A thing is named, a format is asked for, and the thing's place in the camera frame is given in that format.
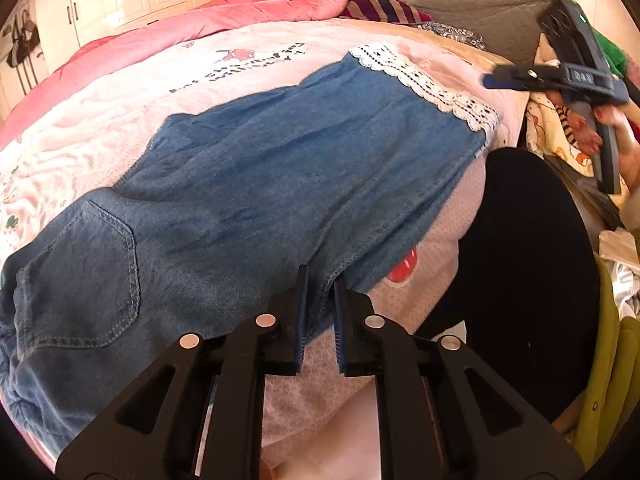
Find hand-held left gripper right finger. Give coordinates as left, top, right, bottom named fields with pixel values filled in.
left=334, top=277, right=586, bottom=480

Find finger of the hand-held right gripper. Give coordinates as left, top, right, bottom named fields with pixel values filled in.
left=481, top=64, right=567, bottom=93

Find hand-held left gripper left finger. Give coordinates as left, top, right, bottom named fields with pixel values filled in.
left=55, top=264, right=310, bottom=480

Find blue denim pants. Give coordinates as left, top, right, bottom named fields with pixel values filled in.
left=0, top=52, right=501, bottom=456

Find person's right hand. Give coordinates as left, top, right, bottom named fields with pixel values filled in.
left=570, top=109, right=640, bottom=183

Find bright green cloth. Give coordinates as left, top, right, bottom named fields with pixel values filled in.
left=599, top=35, right=632, bottom=77

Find cartoon printed cloth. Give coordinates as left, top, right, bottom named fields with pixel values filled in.
left=522, top=45, right=621, bottom=173

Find dark dotted cloth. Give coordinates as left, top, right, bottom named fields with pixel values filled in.
left=425, top=22, right=487, bottom=52

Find purple striped cloth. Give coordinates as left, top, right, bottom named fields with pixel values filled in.
left=340, top=0, right=432, bottom=27

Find black garment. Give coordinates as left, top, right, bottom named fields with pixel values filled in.
left=425, top=147, right=601, bottom=423

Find white crumpled cloth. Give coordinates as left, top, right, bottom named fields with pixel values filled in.
left=597, top=227, right=640, bottom=317

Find olive green jacket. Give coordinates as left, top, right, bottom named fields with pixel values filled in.
left=572, top=252, right=640, bottom=468

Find pink strawberry printed blanket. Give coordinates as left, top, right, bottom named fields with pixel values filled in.
left=0, top=17, right=518, bottom=463

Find pink quilt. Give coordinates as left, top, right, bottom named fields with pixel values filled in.
left=0, top=0, right=351, bottom=136

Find hanging bags on rack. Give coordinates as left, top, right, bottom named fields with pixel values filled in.
left=4, top=10, right=42, bottom=70

